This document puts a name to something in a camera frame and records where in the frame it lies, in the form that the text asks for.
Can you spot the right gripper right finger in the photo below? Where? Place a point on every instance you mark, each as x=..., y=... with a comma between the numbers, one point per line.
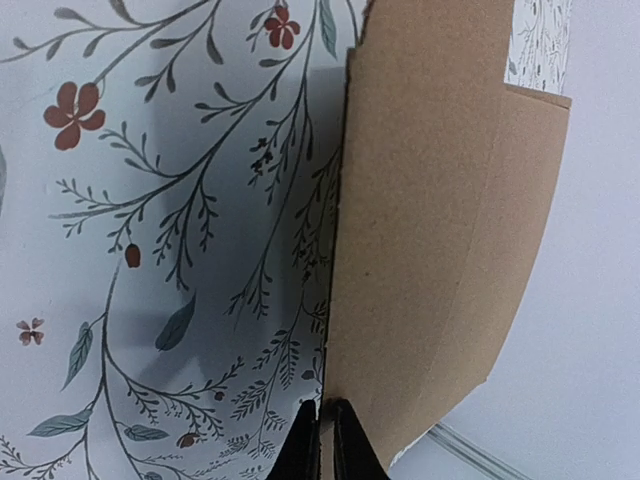
x=353, y=455

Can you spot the right aluminium frame post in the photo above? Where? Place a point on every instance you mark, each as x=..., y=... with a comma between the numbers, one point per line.
x=481, y=460

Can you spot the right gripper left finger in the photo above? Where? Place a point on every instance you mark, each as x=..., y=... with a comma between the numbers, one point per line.
x=299, y=457

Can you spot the floral patterned table mat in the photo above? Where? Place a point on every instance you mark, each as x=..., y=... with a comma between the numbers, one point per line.
x=170, y=187

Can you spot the brown cardboard box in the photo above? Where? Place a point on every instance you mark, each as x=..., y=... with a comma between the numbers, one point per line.
x=447, y=180

